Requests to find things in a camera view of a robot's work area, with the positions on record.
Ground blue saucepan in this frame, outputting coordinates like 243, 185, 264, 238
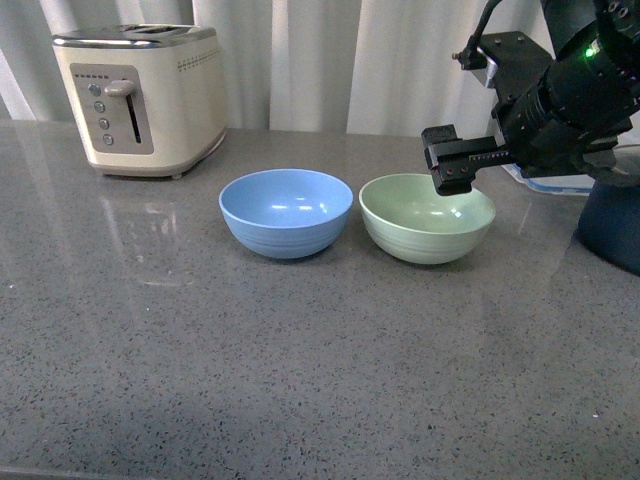
578, 181, 640, 275

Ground blue bowl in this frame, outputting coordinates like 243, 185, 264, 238
219, 169, 353, 259

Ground white curtain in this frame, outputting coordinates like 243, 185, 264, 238
1, 1, 495, 138

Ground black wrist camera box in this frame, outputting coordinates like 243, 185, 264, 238
452, 31, 553, 104

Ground cream toaster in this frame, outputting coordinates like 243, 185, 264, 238
52, 24, 228, 178

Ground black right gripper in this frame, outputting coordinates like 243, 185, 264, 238
421, 69, 631, 196

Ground green bowl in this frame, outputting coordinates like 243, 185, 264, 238
359, 173, 496, 265

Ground clear plastic container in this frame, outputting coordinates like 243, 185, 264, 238
502, 144, 639, 196

